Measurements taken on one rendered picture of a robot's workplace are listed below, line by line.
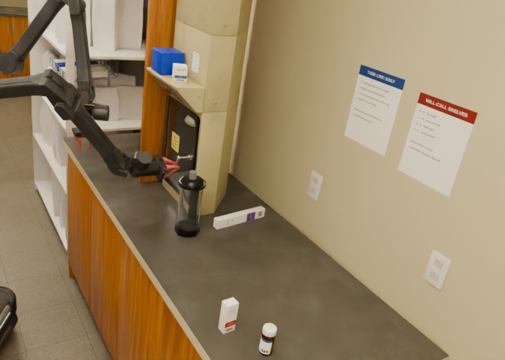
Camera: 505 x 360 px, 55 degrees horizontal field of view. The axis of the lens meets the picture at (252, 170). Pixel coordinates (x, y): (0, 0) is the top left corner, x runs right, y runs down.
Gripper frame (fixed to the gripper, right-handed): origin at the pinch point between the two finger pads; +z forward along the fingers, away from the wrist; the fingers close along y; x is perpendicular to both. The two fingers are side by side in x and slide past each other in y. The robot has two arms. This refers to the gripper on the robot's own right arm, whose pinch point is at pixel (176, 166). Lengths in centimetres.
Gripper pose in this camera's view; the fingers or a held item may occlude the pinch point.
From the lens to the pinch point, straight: 205.3
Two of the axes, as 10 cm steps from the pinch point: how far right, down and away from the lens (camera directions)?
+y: -4.1, -7.7, 4.8
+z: 8.2, -0.9, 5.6
